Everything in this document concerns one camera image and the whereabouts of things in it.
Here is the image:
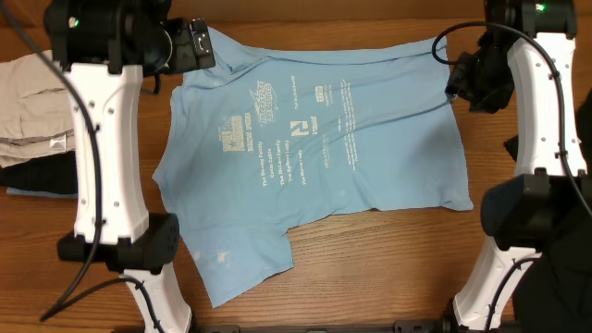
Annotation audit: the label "pile of black clothes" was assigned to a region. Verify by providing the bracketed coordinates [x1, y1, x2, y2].
[502, 90, 592, 333]

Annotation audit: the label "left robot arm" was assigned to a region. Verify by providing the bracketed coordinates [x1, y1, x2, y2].
[44, 0, 215, 332]

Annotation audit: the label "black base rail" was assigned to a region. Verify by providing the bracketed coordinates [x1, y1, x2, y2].
[193, 319, 458, 333]

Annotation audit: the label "folded blue garment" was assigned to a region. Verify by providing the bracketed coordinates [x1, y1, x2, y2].
[6, 188, 78, 199]

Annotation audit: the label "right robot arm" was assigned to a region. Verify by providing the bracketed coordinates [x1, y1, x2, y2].
[423, 0, 591, 332]

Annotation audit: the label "folded dark navy garment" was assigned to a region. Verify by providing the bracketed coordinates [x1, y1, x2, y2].
[1, 151, 78, 194]

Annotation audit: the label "folded beige trousers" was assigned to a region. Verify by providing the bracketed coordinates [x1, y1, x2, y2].
[1, 55, 74, 167]

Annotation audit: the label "light blue printed t-shirt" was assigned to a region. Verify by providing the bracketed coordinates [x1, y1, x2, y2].
[154, 31, 473, 307]

